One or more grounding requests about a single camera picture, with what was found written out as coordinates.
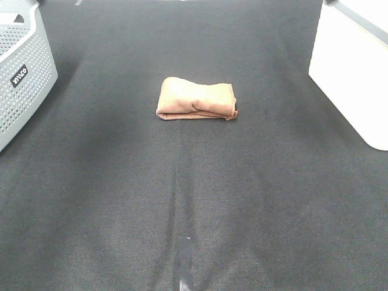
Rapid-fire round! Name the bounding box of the brown towel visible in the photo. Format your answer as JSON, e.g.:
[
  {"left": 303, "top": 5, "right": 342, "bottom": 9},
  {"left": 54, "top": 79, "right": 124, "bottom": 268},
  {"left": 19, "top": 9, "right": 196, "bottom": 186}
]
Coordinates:
[{"left": 156, "top": 77, "right": 238, "bottom": 121}]

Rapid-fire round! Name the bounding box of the clear tape strip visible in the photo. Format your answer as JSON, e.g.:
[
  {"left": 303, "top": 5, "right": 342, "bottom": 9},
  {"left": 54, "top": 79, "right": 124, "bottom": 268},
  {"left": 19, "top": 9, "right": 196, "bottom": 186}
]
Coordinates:
[{"left": 178, "top": 236, "right": 194, "bottom": 291}]

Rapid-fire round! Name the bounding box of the dark table mat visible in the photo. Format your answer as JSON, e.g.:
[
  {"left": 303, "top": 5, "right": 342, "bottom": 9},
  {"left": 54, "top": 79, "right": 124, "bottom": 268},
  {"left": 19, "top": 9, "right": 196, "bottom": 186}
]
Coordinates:
[{"left": 1, "top": 1, "right": 387, "bottom": 290}]

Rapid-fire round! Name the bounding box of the white woven storage box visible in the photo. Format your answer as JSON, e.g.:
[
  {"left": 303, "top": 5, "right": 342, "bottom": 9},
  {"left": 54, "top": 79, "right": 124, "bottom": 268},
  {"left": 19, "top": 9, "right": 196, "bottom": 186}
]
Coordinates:
[{"left": 309, "top": 1, "right": 387, "bottom": 151}]

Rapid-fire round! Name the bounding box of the grey perforated plastic basket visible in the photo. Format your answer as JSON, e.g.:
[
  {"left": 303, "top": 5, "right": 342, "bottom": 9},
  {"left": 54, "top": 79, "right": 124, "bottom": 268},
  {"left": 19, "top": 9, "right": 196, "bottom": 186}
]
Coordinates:
[{"left": 1, "top": 1, "right": 58, "bottom": 149}]

